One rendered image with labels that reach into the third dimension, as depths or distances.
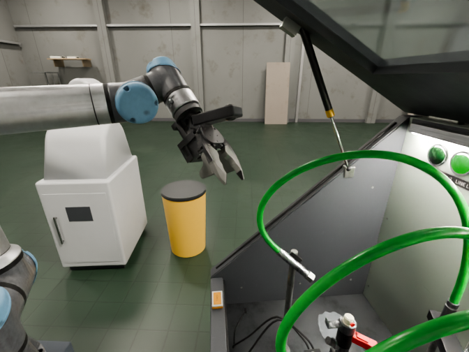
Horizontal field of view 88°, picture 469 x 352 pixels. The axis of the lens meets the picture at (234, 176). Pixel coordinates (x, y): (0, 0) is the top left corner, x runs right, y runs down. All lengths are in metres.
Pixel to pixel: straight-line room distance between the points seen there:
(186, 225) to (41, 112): 1.78
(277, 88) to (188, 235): 7.41
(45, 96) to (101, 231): 1.80
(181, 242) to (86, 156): 1.03
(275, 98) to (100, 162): 7.52
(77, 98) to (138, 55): 9.51
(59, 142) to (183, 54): 7.69
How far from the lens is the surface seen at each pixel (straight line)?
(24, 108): 0.52
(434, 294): 0.81
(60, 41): 11.31
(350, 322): 0.55
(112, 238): 2.25
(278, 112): 8.98
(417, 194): 0.78
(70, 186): 2.14
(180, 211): 2.10
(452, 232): 0.37
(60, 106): 0.51
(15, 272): 0.82
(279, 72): 9.09
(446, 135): 0.68
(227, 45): 9.33
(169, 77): 0.64
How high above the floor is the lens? 1.55
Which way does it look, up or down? 22 degrees down
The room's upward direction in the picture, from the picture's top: straight up
